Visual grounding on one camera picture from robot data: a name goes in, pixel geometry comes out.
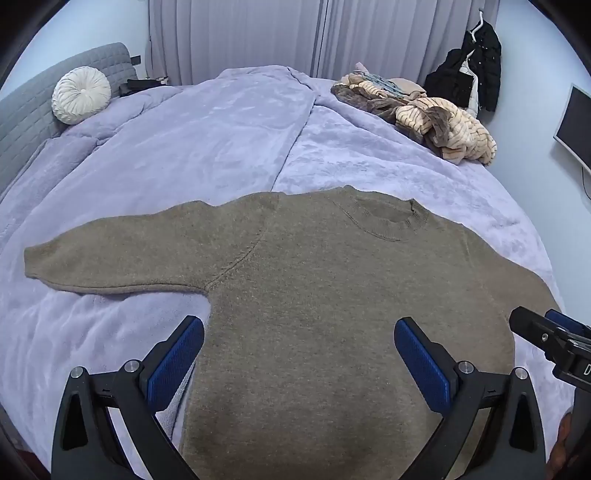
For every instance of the beige striped fleece garment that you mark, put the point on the beige striped fleece garment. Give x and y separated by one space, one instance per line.
457 129

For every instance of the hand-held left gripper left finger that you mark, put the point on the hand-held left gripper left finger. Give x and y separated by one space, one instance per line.
175 364

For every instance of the white clothes hanger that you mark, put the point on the white clothes hanger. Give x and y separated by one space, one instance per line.
480 21

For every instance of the black puffer jacket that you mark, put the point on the black puffer jacket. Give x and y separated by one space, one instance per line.
485 60

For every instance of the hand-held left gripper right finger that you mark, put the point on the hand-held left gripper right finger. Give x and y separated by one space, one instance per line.
422 369

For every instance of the lavender plush blanket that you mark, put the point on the lavender plush blanket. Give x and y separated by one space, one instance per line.
207 138

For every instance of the round white pleated cushion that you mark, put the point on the round white pleated cushion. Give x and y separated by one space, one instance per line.
81 94

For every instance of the grey quilted headboard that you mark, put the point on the grey quilted headboard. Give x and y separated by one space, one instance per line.
23 120

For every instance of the olive brown knit sweater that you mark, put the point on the olive brown knit sweater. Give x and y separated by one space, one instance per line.
300 300

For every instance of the grey-blue clothes hangers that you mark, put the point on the grey-blue clothes hangers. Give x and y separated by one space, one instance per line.
383 83

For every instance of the pale grey curtains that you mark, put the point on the pale grey curtains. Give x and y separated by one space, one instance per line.
254 32

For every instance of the brown fleece garment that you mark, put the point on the brown fleece garment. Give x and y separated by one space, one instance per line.
364 99

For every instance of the wall-mounted monitor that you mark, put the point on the wall-mounted monitor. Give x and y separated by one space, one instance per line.
577 120

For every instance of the person's right hand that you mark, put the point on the person's right hand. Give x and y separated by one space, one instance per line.
561 443

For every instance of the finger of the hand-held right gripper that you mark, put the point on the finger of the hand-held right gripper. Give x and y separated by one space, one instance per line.
526 325
561 319

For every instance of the flat black object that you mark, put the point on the flat black object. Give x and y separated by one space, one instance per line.
138 85

